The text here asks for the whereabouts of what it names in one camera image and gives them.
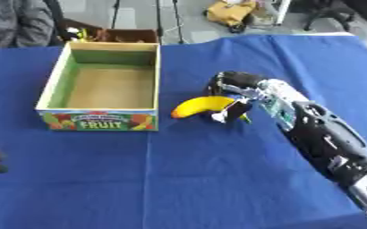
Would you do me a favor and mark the brown cardboard box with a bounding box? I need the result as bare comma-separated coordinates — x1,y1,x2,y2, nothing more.
61,18,160,44

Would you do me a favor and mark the black tripod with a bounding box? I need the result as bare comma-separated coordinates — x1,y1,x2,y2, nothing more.
109,0,187,46

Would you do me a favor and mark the cardboard box with green inside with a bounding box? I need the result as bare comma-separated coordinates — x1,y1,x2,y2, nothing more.
34,40,164,132

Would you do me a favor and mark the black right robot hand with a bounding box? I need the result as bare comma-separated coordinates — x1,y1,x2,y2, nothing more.
205,71,267,124

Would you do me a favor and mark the black office chair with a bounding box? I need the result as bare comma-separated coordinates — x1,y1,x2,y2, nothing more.
301,0,358,32

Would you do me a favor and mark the yellow toy banana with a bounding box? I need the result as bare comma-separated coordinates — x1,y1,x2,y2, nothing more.
169,95,252,124

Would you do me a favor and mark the person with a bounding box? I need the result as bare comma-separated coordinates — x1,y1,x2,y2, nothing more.
0,0,57,50

